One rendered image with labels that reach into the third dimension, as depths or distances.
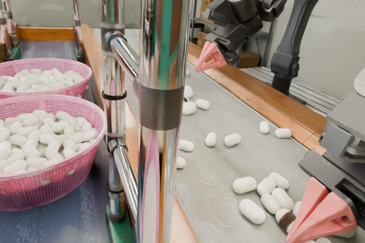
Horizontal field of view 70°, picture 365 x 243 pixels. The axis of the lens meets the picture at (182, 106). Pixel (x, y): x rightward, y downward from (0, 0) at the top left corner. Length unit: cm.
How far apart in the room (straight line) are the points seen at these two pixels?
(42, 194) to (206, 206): 25
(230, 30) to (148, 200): 56
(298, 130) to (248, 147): 13
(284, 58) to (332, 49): 187
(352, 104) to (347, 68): 243
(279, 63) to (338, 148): 68
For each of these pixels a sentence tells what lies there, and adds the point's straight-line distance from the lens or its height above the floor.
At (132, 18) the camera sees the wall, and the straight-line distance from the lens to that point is 519.
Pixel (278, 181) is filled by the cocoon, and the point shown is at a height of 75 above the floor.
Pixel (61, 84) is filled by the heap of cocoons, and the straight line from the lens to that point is 76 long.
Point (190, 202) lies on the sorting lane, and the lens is 39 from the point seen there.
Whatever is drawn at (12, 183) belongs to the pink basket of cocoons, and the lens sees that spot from 43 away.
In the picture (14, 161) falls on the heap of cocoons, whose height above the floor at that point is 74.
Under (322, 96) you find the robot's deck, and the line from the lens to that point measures 111.
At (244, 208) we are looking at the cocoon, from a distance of 38.
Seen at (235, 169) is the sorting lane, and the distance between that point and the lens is 46.
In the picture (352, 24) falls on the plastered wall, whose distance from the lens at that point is 272.
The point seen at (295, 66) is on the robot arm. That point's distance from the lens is 94.
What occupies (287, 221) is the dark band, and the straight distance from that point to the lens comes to 38.
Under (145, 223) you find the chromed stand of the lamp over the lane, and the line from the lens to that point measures 18.
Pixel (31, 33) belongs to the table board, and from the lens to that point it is 157.
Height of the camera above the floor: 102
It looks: 26 degrees down
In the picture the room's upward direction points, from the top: 5 degrees clockwise
